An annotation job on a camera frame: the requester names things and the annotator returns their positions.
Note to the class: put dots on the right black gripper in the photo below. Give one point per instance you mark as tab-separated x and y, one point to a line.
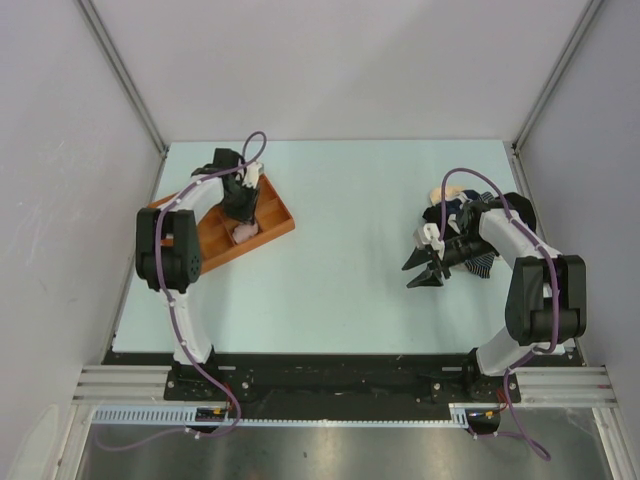
430	278

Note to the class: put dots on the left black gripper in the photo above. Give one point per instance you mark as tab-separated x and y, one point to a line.
247	213

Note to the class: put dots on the striped navy underwear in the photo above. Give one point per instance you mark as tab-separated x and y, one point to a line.
482	265

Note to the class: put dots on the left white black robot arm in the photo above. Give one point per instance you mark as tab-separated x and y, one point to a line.
266	269

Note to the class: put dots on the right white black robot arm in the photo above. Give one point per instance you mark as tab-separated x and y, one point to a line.
546	300

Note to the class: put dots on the navy white underwear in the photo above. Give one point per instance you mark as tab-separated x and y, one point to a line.
432	214

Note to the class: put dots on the cream underwear in pile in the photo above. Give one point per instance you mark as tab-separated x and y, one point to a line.
449	193

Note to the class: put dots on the black underwear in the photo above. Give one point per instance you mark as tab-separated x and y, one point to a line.
524	208

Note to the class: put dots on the orange compartment tray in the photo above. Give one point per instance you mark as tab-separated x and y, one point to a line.
194	236

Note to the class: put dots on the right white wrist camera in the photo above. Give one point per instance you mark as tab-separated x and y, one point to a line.
428	235

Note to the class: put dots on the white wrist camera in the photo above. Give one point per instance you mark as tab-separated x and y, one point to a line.
252	174
428	235

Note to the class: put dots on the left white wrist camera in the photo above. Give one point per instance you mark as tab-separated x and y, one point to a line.
252	174

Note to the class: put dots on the white slotted cable duct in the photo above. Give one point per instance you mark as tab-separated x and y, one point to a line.
205	417

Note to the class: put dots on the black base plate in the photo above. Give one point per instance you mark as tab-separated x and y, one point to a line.
350	407

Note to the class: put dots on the left aluminium frame post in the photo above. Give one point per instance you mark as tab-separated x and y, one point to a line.
106	44

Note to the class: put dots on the aluminium frame post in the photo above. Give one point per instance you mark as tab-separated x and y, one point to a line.
106	44
577	36

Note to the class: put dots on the right aluminium frame post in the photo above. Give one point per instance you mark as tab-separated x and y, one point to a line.
577	36

